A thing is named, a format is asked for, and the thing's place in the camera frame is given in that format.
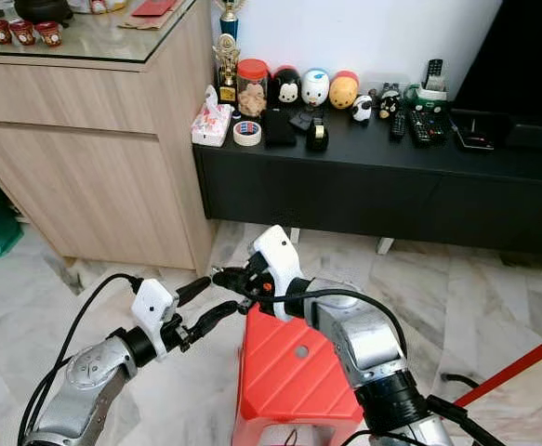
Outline red plastic stool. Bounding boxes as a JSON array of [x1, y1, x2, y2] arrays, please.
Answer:
[[231, 301, 365, 446]]

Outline black low TV console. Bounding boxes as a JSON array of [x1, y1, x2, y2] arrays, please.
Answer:
[[192, 97, 542, 277]]

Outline white tape roll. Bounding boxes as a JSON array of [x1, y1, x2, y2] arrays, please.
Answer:
[[231, 118, 264, 149]]

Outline black wallet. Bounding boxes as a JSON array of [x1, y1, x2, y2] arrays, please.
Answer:
[[260, 108, 298, 151]]

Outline pink tissue box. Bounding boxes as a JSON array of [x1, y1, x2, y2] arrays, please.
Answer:
[[191, 85, 233, 149]]

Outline wooden cabinet with glass top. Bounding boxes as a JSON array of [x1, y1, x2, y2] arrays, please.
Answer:
[[0, 0, 221, 272]]

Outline black tape dispenser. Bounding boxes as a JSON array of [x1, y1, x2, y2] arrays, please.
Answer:
[[305, 117, 331, 155]]

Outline clear jar with red lid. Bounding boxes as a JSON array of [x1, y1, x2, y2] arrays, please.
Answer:
[[235, 59, 271, 120]]

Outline black round character toy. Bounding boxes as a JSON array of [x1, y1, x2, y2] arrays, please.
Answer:
[[270, 65, 303, 106]]

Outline small panda figure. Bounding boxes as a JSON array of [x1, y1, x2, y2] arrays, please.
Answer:
[[350, 93, 375, 124]]

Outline white round character toy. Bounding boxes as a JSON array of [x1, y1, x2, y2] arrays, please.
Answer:
[[300, 68, 332, 109]]

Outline small black remote control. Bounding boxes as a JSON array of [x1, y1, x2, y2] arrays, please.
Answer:
[[389, 109, 408, 141]]

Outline yellow round character toy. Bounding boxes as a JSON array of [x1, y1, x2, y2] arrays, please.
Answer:
[[328, 71, 361, 112]]

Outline small black figure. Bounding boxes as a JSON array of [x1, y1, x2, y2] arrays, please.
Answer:
[[377, 83, 403, 120]]

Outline large black remote control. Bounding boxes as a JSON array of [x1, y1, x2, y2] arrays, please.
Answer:
[[407, 109, 451, 148]]

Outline flat black device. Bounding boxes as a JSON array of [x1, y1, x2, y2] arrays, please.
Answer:
[[451, 125, 497, 152]]

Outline blue and gold trophy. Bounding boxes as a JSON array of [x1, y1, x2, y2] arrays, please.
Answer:
[[214, 0, 245, 38]]

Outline red strip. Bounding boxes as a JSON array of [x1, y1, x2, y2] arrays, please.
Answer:
[[454, 324, 542, 408]]

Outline red paper packet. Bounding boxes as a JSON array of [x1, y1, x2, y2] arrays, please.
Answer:
[[130, 0, 179, 19]]

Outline black teapot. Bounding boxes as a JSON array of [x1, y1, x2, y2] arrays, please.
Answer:
[[12, 0, 74, 26]]

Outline black television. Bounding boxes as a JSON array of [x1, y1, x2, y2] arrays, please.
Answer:
[[451, 0, 542, 125]]

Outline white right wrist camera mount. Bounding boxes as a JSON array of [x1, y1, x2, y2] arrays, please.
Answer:
[[253, 224, 305, 322]]

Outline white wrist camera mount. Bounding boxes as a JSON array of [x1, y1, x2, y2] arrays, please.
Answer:
[[130, 276, 179, 337], [253, 224, 305, 322]]

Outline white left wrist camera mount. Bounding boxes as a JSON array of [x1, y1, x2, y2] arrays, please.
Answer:
[[130, 276, 179, 337]]

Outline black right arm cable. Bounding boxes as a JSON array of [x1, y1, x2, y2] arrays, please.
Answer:
[[282, 286, 411, 363]]

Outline black cordless phone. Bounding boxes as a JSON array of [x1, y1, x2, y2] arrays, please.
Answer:
[[423, 58, 447, 94]]

